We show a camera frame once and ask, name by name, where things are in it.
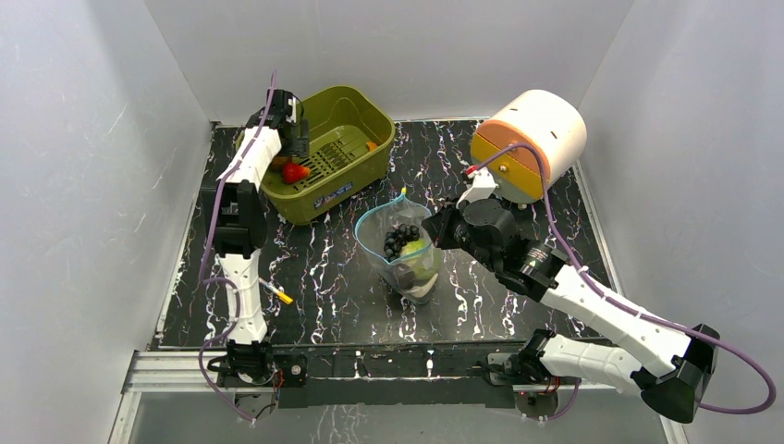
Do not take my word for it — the white mushroom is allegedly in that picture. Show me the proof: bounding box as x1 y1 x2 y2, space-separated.
403 273 439 304

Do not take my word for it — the red strawberry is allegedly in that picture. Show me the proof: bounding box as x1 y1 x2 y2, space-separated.
281 162 312 185

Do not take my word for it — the green cabbage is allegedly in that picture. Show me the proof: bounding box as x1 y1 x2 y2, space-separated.
401 239 438 279

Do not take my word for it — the olive green plastic basket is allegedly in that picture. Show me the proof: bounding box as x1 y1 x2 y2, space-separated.
261 85 396 225

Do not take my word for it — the orange fruit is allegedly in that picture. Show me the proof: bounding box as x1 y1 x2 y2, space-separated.
269 156 292 173

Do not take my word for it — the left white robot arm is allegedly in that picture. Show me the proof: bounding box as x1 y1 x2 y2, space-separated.
200 87 308 385

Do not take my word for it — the round drawer cabinet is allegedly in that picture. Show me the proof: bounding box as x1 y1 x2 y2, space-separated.
470 90 587 205

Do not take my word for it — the dark purple eggplant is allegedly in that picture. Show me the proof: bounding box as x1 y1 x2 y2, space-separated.
393 263 420 290

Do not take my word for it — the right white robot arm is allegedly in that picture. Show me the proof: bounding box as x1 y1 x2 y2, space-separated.
422 199 719 424

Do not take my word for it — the black grape bunch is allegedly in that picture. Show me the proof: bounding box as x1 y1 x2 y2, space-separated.
383 224 423 261

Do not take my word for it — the clear zip top bag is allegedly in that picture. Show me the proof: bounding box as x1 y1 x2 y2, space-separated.
353 188 443 304

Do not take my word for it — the yellow capped marker pen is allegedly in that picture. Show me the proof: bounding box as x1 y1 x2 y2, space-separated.
258 277 294 305

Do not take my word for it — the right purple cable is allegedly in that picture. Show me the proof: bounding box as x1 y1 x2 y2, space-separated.
468 142 777 422

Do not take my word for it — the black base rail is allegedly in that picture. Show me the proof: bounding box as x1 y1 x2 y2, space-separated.
269 339 626 410

